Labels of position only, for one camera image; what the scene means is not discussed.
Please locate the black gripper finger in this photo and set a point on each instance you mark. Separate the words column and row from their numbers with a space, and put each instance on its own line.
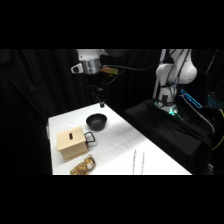
column 103, row 103
column 100, row 104

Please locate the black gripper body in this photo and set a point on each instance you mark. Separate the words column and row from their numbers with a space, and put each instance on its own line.
column 94, row 85

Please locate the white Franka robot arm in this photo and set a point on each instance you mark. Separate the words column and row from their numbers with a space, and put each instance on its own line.
column 170, row 71

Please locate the light wooden drawer box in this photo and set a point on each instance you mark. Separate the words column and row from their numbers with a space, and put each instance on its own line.
column 70, row 145

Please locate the black bowl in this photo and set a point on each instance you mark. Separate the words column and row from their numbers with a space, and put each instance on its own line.
column 96, row 122

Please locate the black curtain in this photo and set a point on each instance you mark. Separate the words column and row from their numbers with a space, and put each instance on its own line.
column 33, row 93

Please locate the spotted plush toy animal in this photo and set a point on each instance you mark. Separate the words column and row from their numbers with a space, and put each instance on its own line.
column 82, row 166

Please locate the metal tongs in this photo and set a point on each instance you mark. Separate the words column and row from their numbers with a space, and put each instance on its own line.
column 134, row 163

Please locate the small green light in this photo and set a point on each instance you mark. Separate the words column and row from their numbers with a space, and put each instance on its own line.
column 172, row 111

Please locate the black cloth covered stand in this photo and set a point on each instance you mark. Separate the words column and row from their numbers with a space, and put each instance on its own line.
column 166, row 133

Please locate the blue lit device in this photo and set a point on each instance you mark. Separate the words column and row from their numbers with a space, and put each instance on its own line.
column 191, row 98

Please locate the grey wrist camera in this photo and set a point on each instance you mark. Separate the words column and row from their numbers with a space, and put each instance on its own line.
column 77, row 68

